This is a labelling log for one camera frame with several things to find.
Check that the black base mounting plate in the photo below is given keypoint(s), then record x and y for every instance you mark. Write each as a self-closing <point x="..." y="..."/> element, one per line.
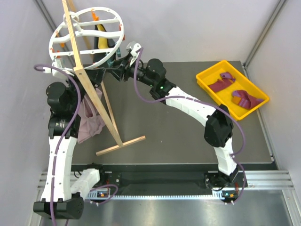
<point x="200" y="174"/>

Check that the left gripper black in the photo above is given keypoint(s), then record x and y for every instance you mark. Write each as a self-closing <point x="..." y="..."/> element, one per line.
<point x="94" y="76"/>

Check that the yellow plastic tray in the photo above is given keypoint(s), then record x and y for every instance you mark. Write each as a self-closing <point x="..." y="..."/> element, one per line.
<point x="212" y="75"/>

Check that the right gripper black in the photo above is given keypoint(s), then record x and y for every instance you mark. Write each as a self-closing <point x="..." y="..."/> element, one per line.
<point x="121" y="68"/>

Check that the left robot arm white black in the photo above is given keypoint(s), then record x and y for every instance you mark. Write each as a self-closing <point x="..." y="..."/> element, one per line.
<point x="62" y="199"/>

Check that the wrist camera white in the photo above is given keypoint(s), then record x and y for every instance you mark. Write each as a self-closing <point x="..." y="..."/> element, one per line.
<point x="133" y="48"/>
<point x="58" y="63"/>

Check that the pink sock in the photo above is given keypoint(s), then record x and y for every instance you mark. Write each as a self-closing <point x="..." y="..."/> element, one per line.
<point x="91" y="122"/>

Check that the black yellow sock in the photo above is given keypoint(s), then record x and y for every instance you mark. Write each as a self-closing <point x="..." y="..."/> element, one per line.
<point x="101" y="43"/>

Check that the white round clip hanger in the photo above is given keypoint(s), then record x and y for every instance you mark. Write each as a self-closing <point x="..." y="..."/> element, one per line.
<point x="74" y="36"/>

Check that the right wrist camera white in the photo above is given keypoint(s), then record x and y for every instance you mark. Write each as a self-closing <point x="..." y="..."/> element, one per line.
<point x="133" y="48"/>

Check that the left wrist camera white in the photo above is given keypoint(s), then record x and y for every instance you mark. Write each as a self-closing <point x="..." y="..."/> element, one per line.
<point x="58" y="63"/>

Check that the maroon sock flat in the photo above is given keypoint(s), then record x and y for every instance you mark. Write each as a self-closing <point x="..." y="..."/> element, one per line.
<point x="220" y="85"/>

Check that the purple sock piece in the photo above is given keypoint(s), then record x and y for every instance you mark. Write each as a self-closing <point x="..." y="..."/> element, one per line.
<point x="227" y="75"/>

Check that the maroon orange striped sock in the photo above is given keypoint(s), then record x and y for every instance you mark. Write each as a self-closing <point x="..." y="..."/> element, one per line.
<point x="243" y="99"/>

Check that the grey slotted cable duct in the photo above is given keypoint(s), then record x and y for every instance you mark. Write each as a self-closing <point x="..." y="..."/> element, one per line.
<point x="103" y="195"/>

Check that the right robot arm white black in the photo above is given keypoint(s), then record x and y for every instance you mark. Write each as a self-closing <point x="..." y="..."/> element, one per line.
<point x="216" y="119"/>

